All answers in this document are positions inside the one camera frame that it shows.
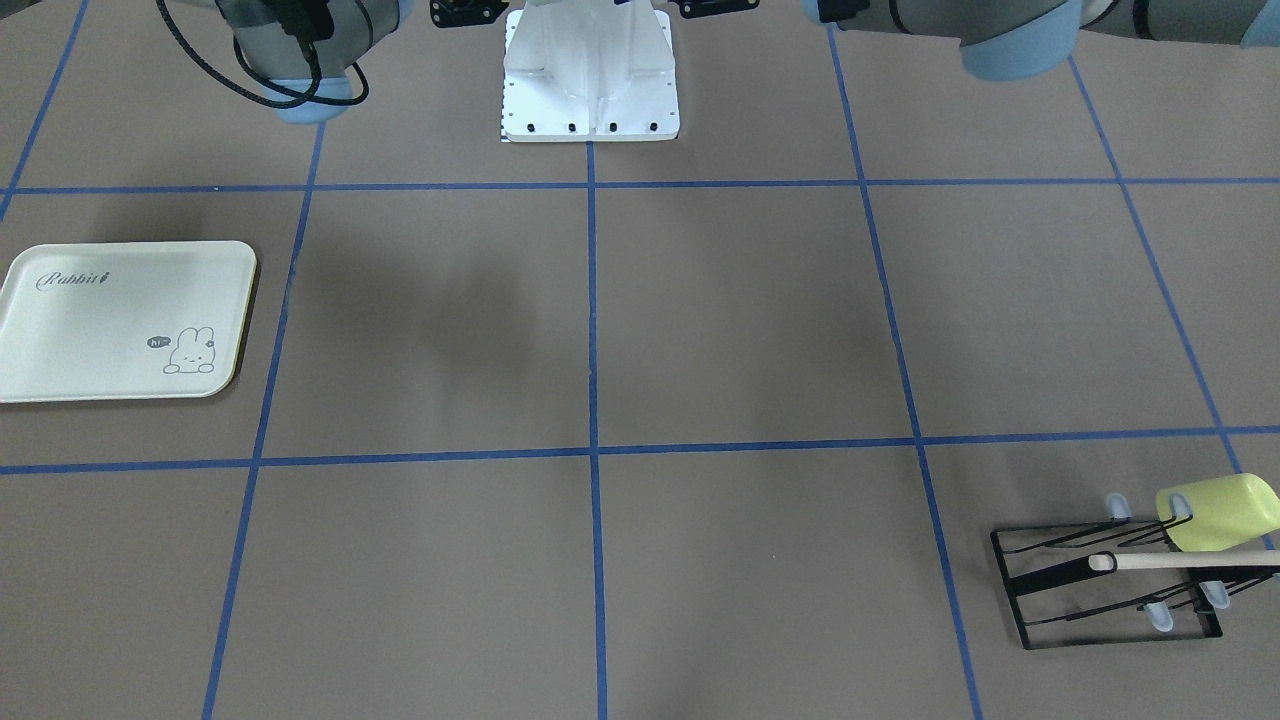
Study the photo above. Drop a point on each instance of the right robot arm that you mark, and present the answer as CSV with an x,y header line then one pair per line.
x,y
304,54

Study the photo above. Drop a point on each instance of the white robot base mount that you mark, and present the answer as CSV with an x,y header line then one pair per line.
x,y
589,71

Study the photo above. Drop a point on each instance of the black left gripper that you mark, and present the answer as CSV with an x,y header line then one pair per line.
x,y
712,9

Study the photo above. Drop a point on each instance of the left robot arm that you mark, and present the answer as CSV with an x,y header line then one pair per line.
x,y
1002,41

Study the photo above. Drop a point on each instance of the yellow cup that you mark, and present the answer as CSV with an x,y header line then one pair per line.
x,y
1219,513

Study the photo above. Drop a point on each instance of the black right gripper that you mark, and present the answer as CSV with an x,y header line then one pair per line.
x,y
464,11

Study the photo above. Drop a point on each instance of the wooden rack handle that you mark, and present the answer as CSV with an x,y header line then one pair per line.
x,y
1267,560

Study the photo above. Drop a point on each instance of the cream rabbit tray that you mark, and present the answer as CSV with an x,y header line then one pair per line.
x,y
124,320

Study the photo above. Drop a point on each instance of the black wire cup rack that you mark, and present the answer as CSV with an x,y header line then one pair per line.
x,y
1055,601

